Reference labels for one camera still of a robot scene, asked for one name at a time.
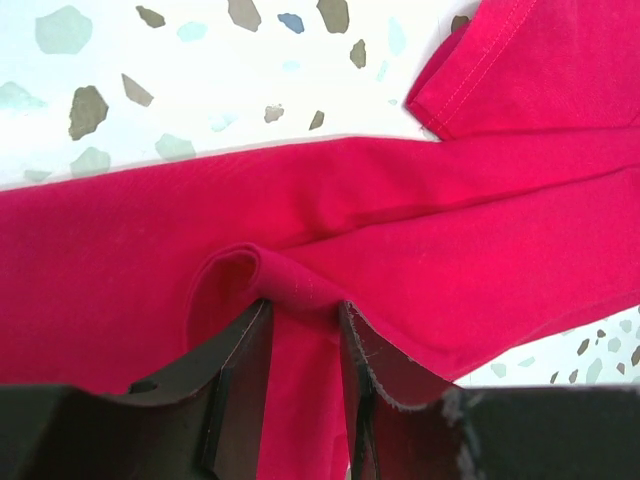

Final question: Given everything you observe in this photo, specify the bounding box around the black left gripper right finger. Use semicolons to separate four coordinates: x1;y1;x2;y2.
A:
339;301;639;479

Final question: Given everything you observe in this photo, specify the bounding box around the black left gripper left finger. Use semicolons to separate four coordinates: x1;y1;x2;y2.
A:
1;300;273;479

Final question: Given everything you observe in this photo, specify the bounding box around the pink t shirt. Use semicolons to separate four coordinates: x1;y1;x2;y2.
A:
1;1;639;479

